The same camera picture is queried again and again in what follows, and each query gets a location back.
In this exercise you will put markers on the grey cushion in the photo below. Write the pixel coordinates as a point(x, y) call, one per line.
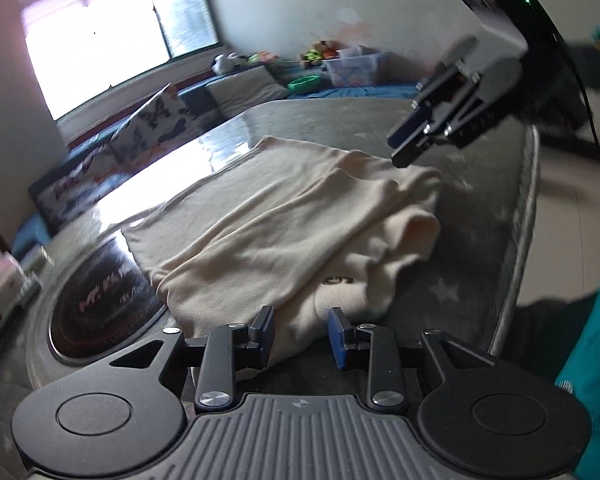
point(250, 87)

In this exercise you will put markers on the green plush toy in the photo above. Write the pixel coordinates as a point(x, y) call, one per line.
point(311, 54)

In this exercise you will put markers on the cream sweatshirt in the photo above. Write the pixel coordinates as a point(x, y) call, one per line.
point(260, 220)

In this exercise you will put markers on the person's dark trousers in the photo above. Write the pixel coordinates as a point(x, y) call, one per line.
point(550, 332)

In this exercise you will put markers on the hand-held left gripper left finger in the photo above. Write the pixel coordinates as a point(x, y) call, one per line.
point(266, 334)

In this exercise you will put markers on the colourful plush toy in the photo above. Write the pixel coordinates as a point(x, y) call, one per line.
point(264, 57)

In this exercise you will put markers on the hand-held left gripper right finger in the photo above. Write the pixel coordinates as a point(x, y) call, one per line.
point(337, 345)

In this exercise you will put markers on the brown plush toy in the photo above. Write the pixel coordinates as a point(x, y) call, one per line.
point(326, 46)

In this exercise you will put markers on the panda plush toy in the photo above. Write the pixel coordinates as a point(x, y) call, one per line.
point(227, 62)

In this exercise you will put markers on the window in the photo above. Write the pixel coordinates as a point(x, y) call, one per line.
point(95, 45)

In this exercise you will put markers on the flat green box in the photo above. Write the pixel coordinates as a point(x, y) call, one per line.
point(37, 259)

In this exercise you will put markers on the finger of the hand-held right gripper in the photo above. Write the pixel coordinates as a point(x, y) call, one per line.
point(480, 105)
point(410, 127)

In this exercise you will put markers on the blue patterned sofa cover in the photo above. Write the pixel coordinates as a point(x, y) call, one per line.
point(360, 91)

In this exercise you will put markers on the black round hotplate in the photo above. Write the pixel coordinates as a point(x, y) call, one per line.
point(95, 310)

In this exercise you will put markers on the clear plastic storage box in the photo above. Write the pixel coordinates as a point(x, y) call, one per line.
point(352, 67)

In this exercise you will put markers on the square butterfly print pillow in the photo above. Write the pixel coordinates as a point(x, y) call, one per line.
point(150, 125)

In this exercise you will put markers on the green bowl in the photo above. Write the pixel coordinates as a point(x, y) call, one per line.
point(304, 83)

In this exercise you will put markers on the flat butterfly print pillow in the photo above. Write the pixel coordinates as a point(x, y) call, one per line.
point(80, 185)

